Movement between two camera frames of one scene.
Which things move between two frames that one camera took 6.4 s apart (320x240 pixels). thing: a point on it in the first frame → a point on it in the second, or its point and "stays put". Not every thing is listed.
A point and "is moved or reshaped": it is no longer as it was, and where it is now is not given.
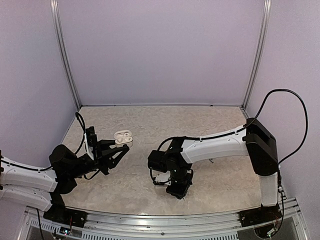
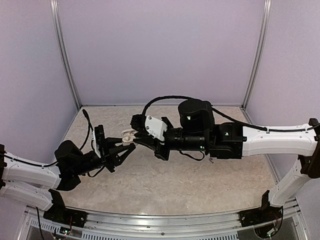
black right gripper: [180, 193] → [152, 143]
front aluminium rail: [35, 226] stays put
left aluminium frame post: [58, 28] stays put
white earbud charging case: [122, 137] is moved or reshaped
